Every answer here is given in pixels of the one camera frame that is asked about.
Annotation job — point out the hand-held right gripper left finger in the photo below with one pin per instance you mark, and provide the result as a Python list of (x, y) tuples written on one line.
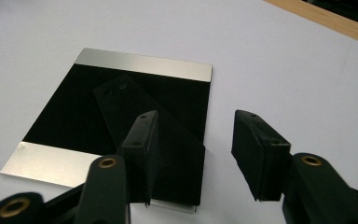
[(141, 149)]

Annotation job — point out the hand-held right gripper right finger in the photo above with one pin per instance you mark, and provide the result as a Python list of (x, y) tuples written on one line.
[(258, 155)]

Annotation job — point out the silver photo frame black back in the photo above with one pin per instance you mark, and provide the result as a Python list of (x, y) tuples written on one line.
[(74, 118)]

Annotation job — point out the white paper sheet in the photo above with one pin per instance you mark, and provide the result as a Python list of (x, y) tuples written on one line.
[(261, 62)]

